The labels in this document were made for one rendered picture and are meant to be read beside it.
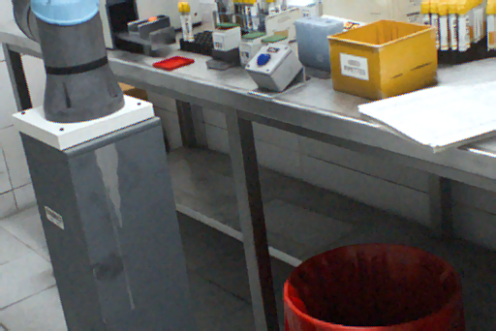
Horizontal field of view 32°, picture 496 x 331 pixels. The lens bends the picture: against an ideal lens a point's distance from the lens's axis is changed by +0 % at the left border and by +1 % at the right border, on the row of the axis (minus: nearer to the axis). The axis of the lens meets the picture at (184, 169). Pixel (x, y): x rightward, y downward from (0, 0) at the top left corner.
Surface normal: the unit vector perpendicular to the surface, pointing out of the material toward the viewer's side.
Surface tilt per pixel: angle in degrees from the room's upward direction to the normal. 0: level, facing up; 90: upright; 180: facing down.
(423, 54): 90
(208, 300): 0
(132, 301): 90
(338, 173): 90
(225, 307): 0
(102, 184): 90
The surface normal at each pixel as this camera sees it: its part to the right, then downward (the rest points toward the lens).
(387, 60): 0.50, 0.25
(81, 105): 0.02, 0.07
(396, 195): -0.81, 0.33
